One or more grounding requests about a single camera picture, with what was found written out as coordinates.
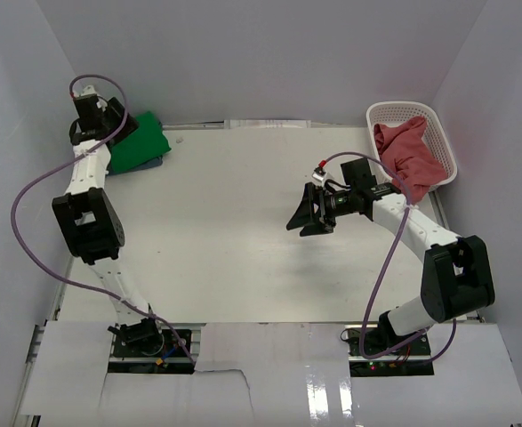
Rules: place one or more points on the white perforated plastic basket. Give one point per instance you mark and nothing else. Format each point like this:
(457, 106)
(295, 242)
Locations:
(395, 113)

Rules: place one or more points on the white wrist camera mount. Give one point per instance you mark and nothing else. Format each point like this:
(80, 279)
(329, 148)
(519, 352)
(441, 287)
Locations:
(320, 176)
(86, 91)

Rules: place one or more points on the aluminium table edge rail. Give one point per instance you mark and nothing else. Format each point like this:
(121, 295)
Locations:
(472, 317)

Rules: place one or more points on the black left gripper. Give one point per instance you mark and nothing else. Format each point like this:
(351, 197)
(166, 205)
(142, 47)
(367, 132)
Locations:
(130, 125)

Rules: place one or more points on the white paper label strip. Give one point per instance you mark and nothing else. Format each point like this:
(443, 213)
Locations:
(231, 124)

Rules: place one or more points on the folded blue t shirt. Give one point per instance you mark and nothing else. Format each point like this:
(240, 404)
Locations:
(152, 163)

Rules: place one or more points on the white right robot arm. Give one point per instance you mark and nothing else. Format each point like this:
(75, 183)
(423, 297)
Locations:
(456, 274)

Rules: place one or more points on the pink t shirt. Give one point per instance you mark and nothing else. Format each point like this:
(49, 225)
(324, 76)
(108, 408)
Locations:
(403, 151)

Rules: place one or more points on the white paper sheet front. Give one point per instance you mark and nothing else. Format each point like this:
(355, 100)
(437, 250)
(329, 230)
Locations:
(270, 375)

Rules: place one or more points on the green t shirt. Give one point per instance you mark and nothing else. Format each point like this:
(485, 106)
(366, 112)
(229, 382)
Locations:
(147, 142)

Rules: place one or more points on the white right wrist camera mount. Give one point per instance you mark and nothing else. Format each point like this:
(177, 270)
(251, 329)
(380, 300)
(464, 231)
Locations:
(320, 176)

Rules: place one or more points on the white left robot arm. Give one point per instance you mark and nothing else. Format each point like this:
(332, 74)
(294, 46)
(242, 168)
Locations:
(89, 222)

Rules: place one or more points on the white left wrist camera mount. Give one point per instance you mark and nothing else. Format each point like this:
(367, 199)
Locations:
(86, 91)

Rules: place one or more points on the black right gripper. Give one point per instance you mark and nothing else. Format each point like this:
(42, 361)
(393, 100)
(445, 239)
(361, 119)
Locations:
(313, 223)

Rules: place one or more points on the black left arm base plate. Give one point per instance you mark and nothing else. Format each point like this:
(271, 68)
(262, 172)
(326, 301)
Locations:
(163, 357)

